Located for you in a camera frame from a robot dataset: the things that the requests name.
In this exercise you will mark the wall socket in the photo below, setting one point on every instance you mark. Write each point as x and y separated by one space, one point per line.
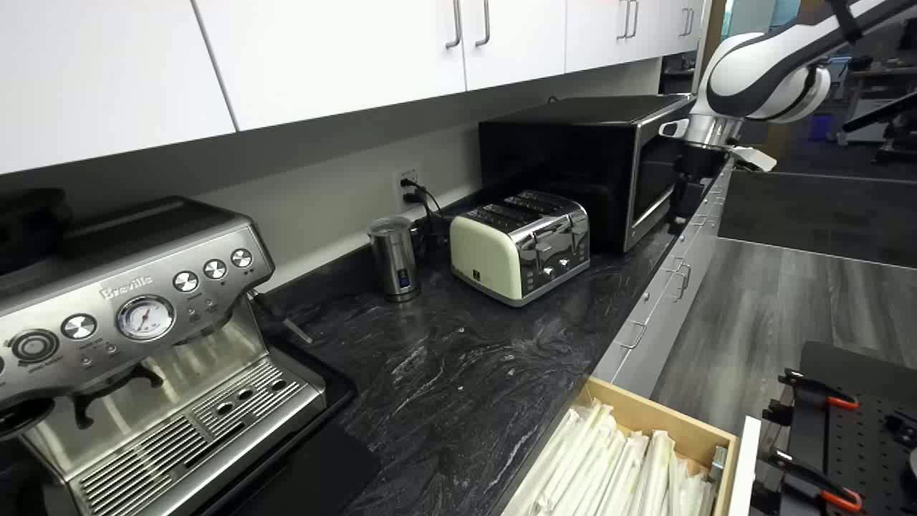
407 188

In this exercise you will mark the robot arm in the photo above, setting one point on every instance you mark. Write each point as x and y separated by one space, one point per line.
745 68

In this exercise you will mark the white cabinet door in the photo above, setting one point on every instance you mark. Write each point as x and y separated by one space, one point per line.
663 25
337 50
93 72
594 32
516 43

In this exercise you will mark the heap of wrapped straws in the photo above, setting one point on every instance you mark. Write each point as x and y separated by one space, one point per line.
609 473

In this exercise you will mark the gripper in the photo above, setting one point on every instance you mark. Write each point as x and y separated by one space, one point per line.
701 161

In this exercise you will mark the stainless steel espresso machine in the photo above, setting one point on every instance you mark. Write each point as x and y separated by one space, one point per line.
136 322

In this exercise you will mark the stainless steel milk frother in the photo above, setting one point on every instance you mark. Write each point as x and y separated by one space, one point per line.
392 258

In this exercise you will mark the white wall cabinet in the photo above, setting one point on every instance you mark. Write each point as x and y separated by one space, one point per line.
322 50

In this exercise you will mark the wooden drawer with white front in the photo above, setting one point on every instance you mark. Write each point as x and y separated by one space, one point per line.
670 423

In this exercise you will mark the microwave door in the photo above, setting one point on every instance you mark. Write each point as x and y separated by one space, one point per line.
652 186

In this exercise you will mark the cream and chrome toaster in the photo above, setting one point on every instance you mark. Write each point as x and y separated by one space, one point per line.
501 251

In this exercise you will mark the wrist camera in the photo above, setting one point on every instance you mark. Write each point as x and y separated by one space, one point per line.
754 158

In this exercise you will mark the black microwave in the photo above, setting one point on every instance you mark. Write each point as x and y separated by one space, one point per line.
566 154

